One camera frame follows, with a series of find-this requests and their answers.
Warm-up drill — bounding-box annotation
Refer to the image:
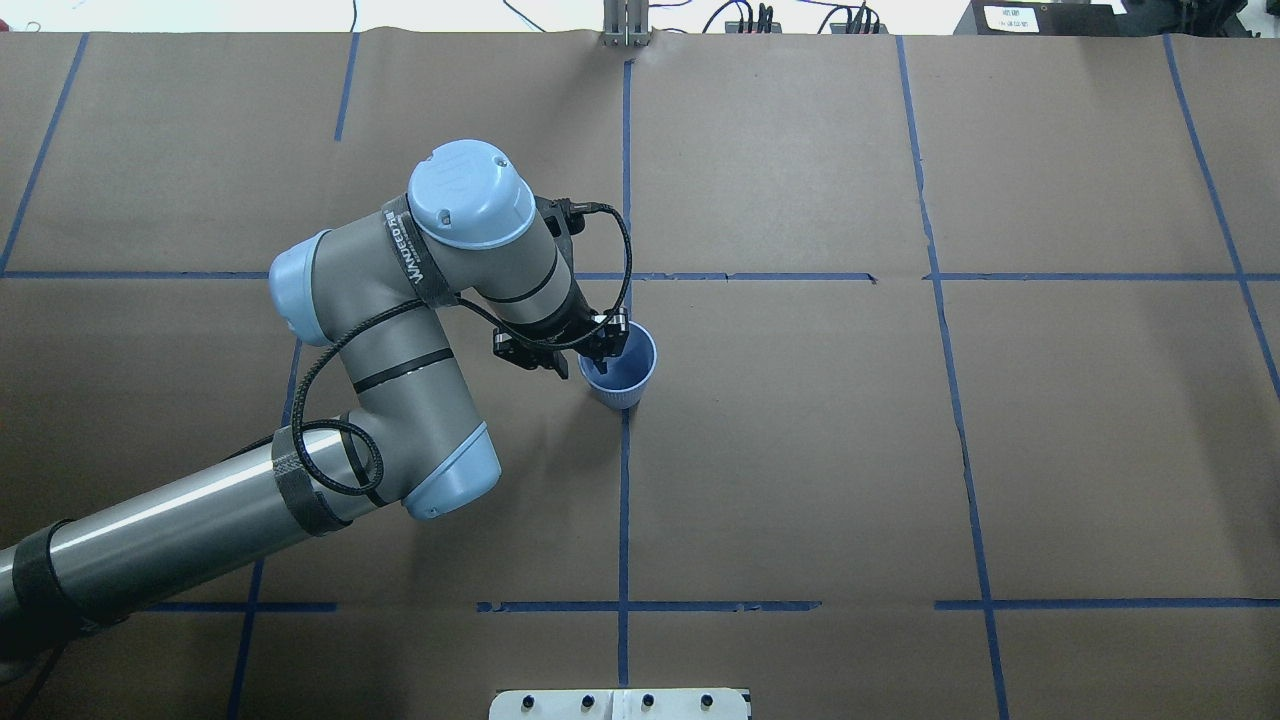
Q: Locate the light blue ribbed cup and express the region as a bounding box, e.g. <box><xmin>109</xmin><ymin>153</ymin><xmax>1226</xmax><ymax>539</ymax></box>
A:
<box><xmin>579</xmin><ymin>320</ymin><xmax>660</xmax><ymax>411</ymax></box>

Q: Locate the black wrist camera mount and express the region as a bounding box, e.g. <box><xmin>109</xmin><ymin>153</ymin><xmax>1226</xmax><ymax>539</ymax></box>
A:
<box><xmin>535</xmin><ymin>196</ymin><xmax>586</xmax><ymax>240</ymax></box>

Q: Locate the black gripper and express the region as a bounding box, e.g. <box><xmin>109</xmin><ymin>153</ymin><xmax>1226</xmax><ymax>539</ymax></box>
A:
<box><xmin>490</xmin><ymin>310</ymin><xmax>630</xmax><ymax>380</ymax></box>

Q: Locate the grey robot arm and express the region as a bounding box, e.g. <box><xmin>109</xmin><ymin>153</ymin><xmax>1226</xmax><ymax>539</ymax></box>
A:
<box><xmin>3</xmin><ymin>138</ymin><xmax>630</xmax><ymax>673</ymax></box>

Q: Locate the black power strip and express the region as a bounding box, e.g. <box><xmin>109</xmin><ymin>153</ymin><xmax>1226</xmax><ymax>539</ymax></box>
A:
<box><xmin>703</xmin><ymin>1</ymin><xmax>890</xmax><ymax>35</ymax></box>

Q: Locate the aluminium frame post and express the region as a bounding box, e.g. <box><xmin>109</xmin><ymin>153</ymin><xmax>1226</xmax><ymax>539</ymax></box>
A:
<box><xmin>600</xmin><ymin>0</ymin><xmax>652</xmax><ymax>47</ymax></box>

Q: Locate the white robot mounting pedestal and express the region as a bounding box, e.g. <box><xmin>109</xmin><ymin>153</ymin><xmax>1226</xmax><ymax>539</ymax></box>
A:
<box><xmin>488</xmin><ymin>687</ymin><xmax>753</xmax><ymax>719</ymax></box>

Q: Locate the black labelled box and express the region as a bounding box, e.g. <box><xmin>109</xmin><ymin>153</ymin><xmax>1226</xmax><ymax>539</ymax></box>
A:
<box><xmin>952</xmin><ymin>1</ymin><xmax>1123</xmax><ymax>37</ymax></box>

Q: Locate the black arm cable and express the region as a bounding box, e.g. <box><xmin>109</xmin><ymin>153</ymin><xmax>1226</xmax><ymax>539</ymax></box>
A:
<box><xmin>288</xmin><ymin>200</ymin><xmax>635</xmax><ymax>497</ymax></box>

